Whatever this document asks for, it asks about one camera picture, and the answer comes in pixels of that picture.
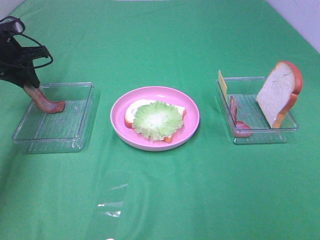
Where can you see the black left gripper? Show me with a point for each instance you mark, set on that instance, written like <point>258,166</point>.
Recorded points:
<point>16,61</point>

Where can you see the brown bacon strip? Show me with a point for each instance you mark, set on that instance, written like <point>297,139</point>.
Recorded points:
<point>42,102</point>

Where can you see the toast bread slice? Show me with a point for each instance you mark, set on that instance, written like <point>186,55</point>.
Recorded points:
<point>128,115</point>
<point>280,92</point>

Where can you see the green lettuce leaf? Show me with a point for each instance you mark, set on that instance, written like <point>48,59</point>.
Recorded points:
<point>157,120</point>

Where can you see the red bacon strip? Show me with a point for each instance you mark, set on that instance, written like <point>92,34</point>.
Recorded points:
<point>237,121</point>

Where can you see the left clear plastic tray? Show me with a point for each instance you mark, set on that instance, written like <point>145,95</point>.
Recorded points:
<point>63,132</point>

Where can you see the clear plastic tray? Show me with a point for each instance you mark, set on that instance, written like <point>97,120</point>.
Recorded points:
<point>244,91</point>
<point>63,132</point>

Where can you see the clear tape strip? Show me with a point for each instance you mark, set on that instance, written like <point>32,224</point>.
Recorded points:
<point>112,194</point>

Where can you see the pink round plate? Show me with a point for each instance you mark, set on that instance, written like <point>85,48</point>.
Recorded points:
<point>159,93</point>

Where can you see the yellow cheese slice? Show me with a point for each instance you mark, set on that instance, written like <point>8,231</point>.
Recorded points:
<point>223,86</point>

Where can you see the right clear plastic tray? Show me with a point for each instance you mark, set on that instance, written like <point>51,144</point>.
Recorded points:
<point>244,91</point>

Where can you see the green tablecloth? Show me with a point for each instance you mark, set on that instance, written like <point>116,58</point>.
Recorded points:
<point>206,189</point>

